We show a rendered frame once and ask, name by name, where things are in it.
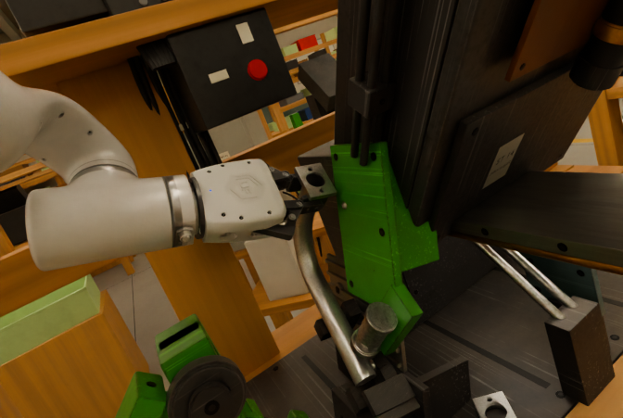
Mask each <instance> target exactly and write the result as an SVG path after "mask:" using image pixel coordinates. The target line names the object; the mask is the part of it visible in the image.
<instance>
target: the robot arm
mask: <svg viewBox="0 0 623 418"><path fill-rule="evenodd" d="M24 154H26V155H28V156H30V157H32V158H35V159H36V160H38V161H40V162H41V163H43V164H44V165H45V166H47V167H48V168H50V169H51V170H53V171H55V172H56V173H57V174H59V175H60V176H61V177H62V178H63V179H64V180H65V182H66V184H67V185H66V186H62V187H53V188H45V189H35V190H32V191H31V192H30V193H29V194H28V197H27V200H26V206H25V225H26V234H27V239H28V244H29V249H30V252H31V255H32V259H33V261H34V263H35V265H36V267H37V268H38V269H39V270H41V271H44V272H46V271H51V270H56V269H61V268H67V267H71V266H77V265H82V264H86V263H92V262H97V261H102V260H112V259H116V258H121V257H127V256H132V255H137V254H142V253H147V252H152V251H157V250H162V249H167V248H173V247H182V246H188V245H193V244H194V237H195V238H196V239H202V241H203V243H233V242H243V241H251V240H257V239H262V238H267V237H271V236H272V237H276V238H280V239H284V240H287V241H290V240H291V239H292V237H293V235H294V233H295V227H296V221H297V219H298V218H299V215H300V214H305V213H311V212H316V211H320V210H321V209H323V208H324V205H325V203H326V201H327V199H328V197H325V198H321V199H316V200H312V201H310V200H309V199H308V197H307V195H305V196H302V197H301V199H300V200H283V198H282V197H281V194H280V192H279V191H281V190H284V189H286V191H287V192H297V191H300V190H301V187H302V186H301V184H300V182H299V179H298V177H297V175H296V173H294V174H290V173H289V172H288V171H279V170H278V169H276V168H274V167H270V165H268V164H267V163H266V162H265V161H263V160H262V159H261V158H257V159H245V160H239V161H233V162H227V163H222V164H218V165H213V166H209V167H207V168H203V169H200V170H197V171H193V172H191V173H190V177H189V178H188V179H187V178H186V176H185V175H184V174H180V175H171V176H162V177H153V178H138V173H137V170H136V167H135V164H134V161H133V159H132V157H131V155H130V154H129V153H128V151H127V150H126V149H125V147H124V146H123V145H122V144H121V143H120V141H119V140H118V139H117V138H116V137H115V136H114V135H113V134H112V133H111V132H110V131H109V130H108V129H107V128H106V127H105V126H104V125H103V124H101V123H100V122H99V121H98V120H97V119H96V118H95V117H94V116H93V115H92V114H90V113H89V112H88V111H87V110H86V109H84V108H83V107H82V106H80V105H79V104H77V103H76V102H75V101H73V100H71V99H70V98H68V97H66V96H64V95H61V94H59V93H55V92H52V91H48V90H43V89H37V88H29V87H24V86H21V85H19V84H17V83H15V82H13V81H12V80H11V79H9V78H8V77H7V76H6V75H5V74H4V73H3V72H2V71H1V70H0V172H3V171H5V170H7V169H8V168H9V167H11V166H12V165H14V164H15V163H16V162H17V161H18V160H19V159H20V158H21V157H22V156H23V155H24ZM282 221H286V222H285V225H281V224H278V223H280V222H282Z"/></svg>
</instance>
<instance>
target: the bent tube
mask: <svg viewBox="0 0 623 418"><path fill-rule="evenodd" d="M294 172H295V173H296V175H297V177H298V179H299V182H300V184H301V186H302V187H301V190H300V193H299V198H298V200H300V199H301V197H302V196H305V195H307V197H308V199H309V200H310V201H312V200H316V199H321V198H325V197H330V196H335V195H336V194H337V190H336V188H335V187H334V186H333V184H332V182H331V180H330V179H329V177H328V175H327V174H326V172H325V170H324V168H323V166H322V164H321V163H315V164H310V165H304V166H299V167H295V169H294ZM314 214H315V212H311V213H305V214H300V215H299V218H298V219H297V221H296V227H295V233H294V235H293V239H294V247H295V251H296V256H297V260H298V264H299V268H300V271H301V274H302V277H303V279H304V282H305V284H306V286H307V287H308V289H309V291H310V293H311V296H312V298H313V300H314V302H315V305H316V307H317V309H318V311H319V312H320V314H321V316H322V318H323V320H324V323H325V325H326V327H327V329H328V331H329V333H330V335H331V336H332V338H333V340H334V342H335V345H336V347H337V350H338V352H339V354H340V356H341V358H342V360H343V361H344V363H345V365H346V367H347V369H348V371H349V373H350V376H351V378H352V380H353V382H354V385H355V386H362V385H364V384H366V383H367V382H369V381H371V380H372V379H373V378H375V376H376V374H375V371H374V369H373V367H372V365H371V363H370V362H369V360H365V359H362V358H360V357H358V356H357V355H356V354H355V353H354V352H353V350H352V349H351V346H350V339H351V336H352V335H353V333H354V332H353V330H352V328H351V327H350V324H349V322H348V320H347V318H346V316H345V314H344V312H343V311H342V309H341V308H340V306H339V304H338V302H337V299H336V297H335V296H334V294H333V292H332V290H331V288H330V286H329V284H328V283H327V281H326V279H325V278H324V275H323V272H322V270H321V268H320V265H319V262H318V259H317V257H316V253H315V249H314V244H313V238H312V222H313V217H314Z"/></svg>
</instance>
